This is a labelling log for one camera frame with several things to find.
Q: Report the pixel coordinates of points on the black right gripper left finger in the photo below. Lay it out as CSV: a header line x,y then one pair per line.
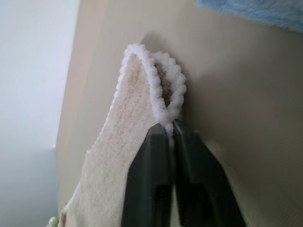
x,y
148,170

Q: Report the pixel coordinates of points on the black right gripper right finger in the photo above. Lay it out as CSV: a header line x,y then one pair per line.
x,y
201,179

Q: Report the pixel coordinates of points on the cream towel with white trim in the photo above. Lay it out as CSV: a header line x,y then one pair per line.
x,y
111,151

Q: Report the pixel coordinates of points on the blue fluffy towel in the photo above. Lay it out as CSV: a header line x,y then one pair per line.
x,y
258,10

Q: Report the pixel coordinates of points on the pale green cloth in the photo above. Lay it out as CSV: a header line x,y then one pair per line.
x,y
53,221

